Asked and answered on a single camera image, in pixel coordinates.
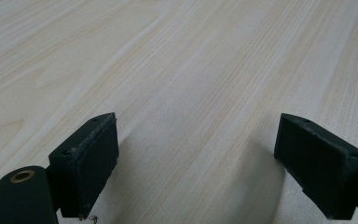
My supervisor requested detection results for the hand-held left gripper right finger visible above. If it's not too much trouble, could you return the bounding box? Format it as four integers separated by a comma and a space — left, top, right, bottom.
273, 112, 358, 220

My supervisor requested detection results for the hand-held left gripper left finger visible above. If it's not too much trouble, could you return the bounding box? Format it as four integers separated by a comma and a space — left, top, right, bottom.
48, 112, 120, 221

